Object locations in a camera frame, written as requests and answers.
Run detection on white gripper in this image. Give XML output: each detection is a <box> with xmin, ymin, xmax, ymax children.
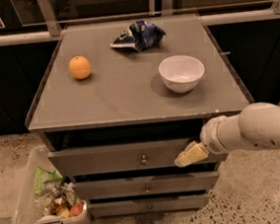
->
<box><xmin>175</xmin><ymin>115</ymin><xmax>229</xmax><ymax>168</ymax></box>

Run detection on grey top drawer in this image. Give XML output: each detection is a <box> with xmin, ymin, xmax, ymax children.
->
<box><xmin>48</xmin><ymin>138</ymin><xmax>191</xmax><ymax>177</ymax></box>

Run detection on grey drawer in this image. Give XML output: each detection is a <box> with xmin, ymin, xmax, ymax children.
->
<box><xmin>73</xmin><ymin>171</ymin><xmax>220</xmax><ymax>200</ymax></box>
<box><xmin>88</xmin><ymin>193</ymin><xmax>210</xmax><ymax>218</ymax></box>
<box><xmin>48</xmin><ymin>138</ymin><xmax>191</xmax><ymax>177</ymax></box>

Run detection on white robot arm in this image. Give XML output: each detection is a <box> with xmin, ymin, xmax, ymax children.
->
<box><xmin>175</xmin><ymin>102</ymin><xmax>280</xmax><ymax>168</ymax></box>

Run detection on grey drawer cabinet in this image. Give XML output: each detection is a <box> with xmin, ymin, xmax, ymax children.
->
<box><xmin>26</xmin><ymin>14</ymin><xmax>252</xmax><ymax>205</ymax></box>

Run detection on grey middle drawer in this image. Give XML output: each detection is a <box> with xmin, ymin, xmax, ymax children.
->
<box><xmin>73</xmin><ymin>171</ymin><xmax>220</xmax><ymax>200</ymax></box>

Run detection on grey bottom drawer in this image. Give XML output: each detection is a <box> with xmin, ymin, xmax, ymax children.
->
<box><xmin>88</xmin><ymin>193</ymin><xmax>210</xmax><ymax>218</ymax></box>

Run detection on white ceramic bowl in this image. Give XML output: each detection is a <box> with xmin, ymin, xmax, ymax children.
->
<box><xmin>158</xmin><ymin>55</ymin><xmax>205</xmax><ymax>94</ymax></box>

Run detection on blue crumpled chip bag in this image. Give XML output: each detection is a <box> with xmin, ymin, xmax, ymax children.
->
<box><xmin>109</xmin><ymin>21</ymin><xmax>166</xmax><ymax>51</ymax></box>

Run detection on red apple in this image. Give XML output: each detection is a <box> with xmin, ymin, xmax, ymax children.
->
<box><xmin>69</xmin><ymin>203</ymin><xmax>84</xmax><ymax>217</ymax></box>

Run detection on orange fruit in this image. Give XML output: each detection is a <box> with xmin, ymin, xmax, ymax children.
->
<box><xmin>69</xmin><ymin>56</ymin><xmax>92</xmax><ymax>79</ymax></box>

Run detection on green snack bag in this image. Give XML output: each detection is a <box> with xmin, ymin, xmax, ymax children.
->
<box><xmin>34</xmin><ymin>167</ymin><xmax>63</xmax><ymax>196</ymax></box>

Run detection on clear plastic bin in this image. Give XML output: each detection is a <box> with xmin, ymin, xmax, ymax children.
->
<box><xmin>12</xmin><ymin>145</ymin><xmax>91</xmax><ymax>224</ymax></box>

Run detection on metal railing frame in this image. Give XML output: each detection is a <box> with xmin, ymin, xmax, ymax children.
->
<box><xmin>0</xmin><ymin>0</ymin><xmax>280</xmax><ymax>37</ymax></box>

